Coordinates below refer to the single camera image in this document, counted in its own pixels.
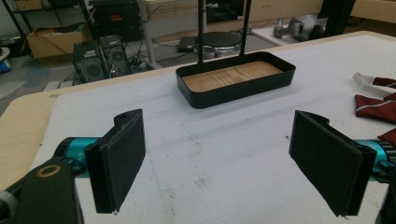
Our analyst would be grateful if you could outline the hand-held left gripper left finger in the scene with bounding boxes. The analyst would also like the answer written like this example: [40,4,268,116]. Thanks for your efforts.
[84,108,147,215]

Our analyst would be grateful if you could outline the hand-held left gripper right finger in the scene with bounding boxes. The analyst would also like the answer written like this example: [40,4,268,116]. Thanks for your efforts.
[289,109,378,217]

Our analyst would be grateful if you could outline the dark red striped cloth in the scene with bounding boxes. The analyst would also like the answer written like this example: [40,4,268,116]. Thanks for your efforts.
[354,77,396,147]

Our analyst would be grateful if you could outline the white cloth strip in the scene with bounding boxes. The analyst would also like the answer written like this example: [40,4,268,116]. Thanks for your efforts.
[352,72,390,96]

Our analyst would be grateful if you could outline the white table mat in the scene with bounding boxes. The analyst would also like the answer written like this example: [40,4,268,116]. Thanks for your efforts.
[31,34,396,224]

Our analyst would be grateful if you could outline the black computer tower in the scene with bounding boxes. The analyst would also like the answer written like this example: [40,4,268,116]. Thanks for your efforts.
[98,35,131,77]
[73,40,106,84]

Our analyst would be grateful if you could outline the black tray with wooden bottom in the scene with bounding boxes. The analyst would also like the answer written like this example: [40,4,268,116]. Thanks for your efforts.
[175,0,297,109]

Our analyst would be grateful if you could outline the white desk leg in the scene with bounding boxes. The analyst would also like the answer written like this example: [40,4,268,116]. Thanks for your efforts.
[136,0,163,70]

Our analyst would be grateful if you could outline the black flat box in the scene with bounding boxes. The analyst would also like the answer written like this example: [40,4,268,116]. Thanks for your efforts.
[177,36,197,53]

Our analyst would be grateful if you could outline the grey machine part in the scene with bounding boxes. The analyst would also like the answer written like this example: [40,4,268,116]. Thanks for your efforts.
[274,14,328,42]

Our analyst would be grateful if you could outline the cardboard box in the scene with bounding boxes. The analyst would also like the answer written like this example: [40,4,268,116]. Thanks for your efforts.
[26,24,94,60]

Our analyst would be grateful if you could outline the black equipment case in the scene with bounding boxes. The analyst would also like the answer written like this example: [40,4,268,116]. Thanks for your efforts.
[89,0,143,42]

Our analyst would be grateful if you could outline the blue and white container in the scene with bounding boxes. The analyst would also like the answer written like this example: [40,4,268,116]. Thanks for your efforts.
[0,47,12,75]

